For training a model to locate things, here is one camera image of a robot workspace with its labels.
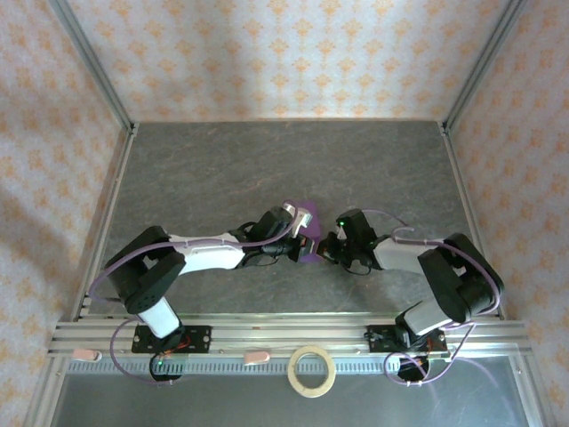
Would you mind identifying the purple cloth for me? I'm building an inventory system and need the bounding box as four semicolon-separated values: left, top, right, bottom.
288;200;324;264

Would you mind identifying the beige tape roll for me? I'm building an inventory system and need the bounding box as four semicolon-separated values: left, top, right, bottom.
286;344;338;399

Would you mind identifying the grey metal shelf panel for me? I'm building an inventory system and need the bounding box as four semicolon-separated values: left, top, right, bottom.
48;372;530;427

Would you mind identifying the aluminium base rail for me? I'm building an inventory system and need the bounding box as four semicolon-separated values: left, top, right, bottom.
47;310;533;359

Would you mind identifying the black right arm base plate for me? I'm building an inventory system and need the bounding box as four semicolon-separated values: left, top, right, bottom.
365;324;450;357

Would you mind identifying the aluminium table side rail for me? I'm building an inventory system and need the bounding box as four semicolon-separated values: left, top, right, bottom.
73;124;139;319
438;122;508;319

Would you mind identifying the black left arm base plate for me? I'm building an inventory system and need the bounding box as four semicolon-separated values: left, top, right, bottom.
132;324;212;355

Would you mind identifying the grey slotted cable duct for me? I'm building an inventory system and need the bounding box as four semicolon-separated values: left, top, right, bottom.
66;358;521;375

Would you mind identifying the black round cable port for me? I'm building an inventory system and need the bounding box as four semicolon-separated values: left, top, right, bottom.
397;355;431;386
149;355;184;386

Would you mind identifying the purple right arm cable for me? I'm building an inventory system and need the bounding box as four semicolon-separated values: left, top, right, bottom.
355;208;506;387

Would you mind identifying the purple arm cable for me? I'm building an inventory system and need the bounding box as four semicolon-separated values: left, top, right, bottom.
87;198;308;387
355;208;506;387

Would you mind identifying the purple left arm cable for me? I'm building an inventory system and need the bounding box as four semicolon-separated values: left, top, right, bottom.
87;198;308;387

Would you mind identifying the aluminium frame post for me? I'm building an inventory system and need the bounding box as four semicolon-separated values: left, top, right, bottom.
47;0;139;134
442;0;530;134

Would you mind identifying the aluminium frame leg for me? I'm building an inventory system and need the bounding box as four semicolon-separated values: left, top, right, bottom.
24;355;68;427
509;355;552;427

